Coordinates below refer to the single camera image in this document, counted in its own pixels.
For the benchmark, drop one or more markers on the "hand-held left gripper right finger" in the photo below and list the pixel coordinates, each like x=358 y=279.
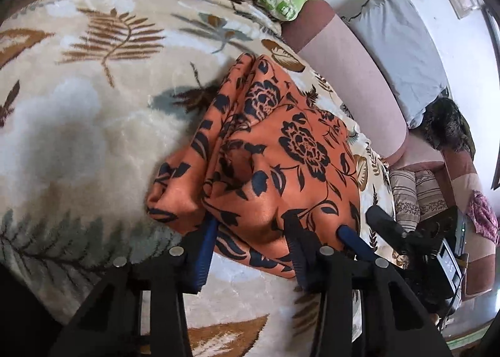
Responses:
x=299 y=263

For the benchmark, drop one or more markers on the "grey cushion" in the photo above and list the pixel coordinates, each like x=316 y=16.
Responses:
x=402 y=48

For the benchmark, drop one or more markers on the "cream leaf-print blanket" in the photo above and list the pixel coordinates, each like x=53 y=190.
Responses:
x=78 y=107

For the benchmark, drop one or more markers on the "purple patterned cloth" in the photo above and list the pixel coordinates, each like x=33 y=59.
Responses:
x=484 y=218

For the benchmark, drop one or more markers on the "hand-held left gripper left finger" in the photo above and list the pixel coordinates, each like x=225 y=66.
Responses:
x=205 y=259

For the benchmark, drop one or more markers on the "orange black floral garment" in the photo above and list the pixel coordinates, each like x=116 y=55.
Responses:
x=273 y=169

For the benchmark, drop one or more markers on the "dark furry cloth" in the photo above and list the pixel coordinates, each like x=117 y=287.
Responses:
x=447 y=124

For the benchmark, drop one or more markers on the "beige striped cushion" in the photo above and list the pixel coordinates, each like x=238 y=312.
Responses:
x=410 y=196

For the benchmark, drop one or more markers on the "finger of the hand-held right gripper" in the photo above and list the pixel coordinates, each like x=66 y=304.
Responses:
x=357 y=243
x=386 y=224

